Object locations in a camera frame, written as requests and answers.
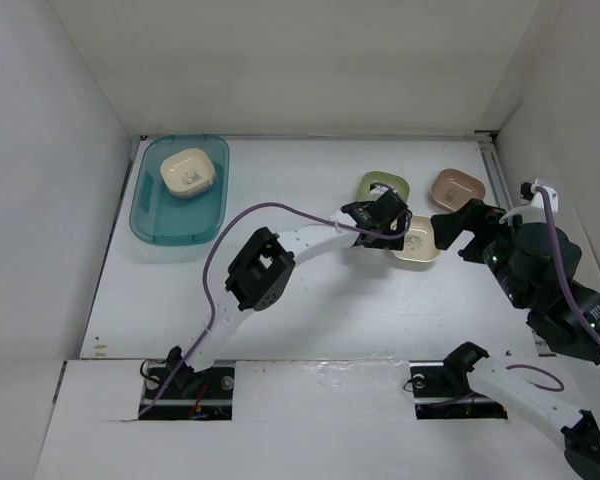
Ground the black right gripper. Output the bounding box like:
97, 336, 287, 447
430, 196, 539, 307

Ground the green panda plate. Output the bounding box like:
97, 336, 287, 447
355, 171, 410, 204

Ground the beige panda plate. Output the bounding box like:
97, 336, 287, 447
392, 215, 440, 271

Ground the brown panda plate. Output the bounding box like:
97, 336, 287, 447
430, 168, 486, 212

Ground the cream panda plate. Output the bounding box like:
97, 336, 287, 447
159, 148, 216, 199

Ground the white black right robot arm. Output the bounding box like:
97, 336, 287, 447
431, 200, 600, 479

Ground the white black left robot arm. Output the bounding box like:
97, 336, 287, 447
164, 189, 412, 397

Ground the teal transparent plastic bin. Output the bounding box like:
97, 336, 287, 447
129, 135, 230, 247

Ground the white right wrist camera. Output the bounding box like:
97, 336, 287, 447
499, 179, 559, 224

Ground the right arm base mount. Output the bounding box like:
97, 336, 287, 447
403, 342, 508, 420

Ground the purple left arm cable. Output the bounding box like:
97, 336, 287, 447
138, 184, 411, 419

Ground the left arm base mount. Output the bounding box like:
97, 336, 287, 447
138, 347, 235, 421

